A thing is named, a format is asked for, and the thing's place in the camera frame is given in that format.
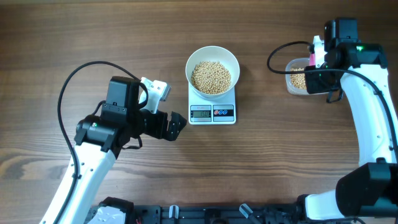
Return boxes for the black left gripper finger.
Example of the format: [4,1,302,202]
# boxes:
[169,111,187,129]
[164,126,180,141]

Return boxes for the pink measuring scoop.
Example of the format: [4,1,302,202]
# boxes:
[308,54,317,66]

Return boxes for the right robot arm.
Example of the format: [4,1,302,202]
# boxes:
[303,18,397,221]

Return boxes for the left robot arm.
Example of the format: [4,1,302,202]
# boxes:
[41,77,187,223]

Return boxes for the white digital kitchen scale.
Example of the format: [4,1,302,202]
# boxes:
[188,84,236,125]

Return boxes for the soybeans in bowl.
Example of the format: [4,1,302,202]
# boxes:
[190,61,231,95]

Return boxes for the white bowl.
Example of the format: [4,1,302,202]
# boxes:
[185,46,240,98]

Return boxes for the soybeans pile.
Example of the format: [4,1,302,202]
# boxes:
[290,73,307,90]

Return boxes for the clear plastic container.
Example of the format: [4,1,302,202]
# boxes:
[285,58,310,95]

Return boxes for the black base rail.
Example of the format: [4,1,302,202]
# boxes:
[90,203,352,224]

